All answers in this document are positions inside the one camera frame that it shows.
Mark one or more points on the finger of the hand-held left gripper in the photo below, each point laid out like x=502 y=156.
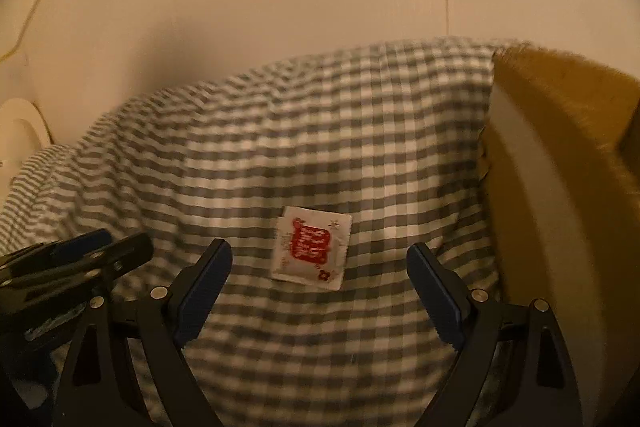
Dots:
x=80 y=243
x=130 y=249

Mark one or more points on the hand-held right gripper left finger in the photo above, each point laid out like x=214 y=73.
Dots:
x=202 y=292

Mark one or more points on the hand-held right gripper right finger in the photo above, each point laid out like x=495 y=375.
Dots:
x=440 y=297

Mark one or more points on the red and white sachet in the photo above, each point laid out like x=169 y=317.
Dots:
x=310 y=247

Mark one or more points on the brown cardboard box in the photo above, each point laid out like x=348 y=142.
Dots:
x=550 y=132

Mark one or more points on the white rounded object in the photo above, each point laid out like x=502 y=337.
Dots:
x=20 y=122

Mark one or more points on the grey white checked blanket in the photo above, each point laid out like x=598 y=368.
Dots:
x=350 y=132

